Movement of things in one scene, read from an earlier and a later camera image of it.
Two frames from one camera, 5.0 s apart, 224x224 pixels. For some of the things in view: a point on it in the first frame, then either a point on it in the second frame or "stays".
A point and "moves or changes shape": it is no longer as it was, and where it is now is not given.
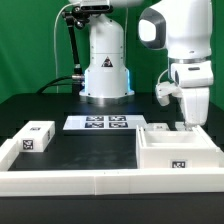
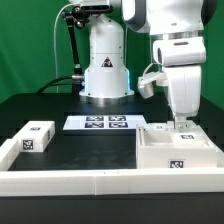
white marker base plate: [104, 123] stays
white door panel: [179, 125] moves or changes shape
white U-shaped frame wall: [106, 182] stays
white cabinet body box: [176, 149] stays
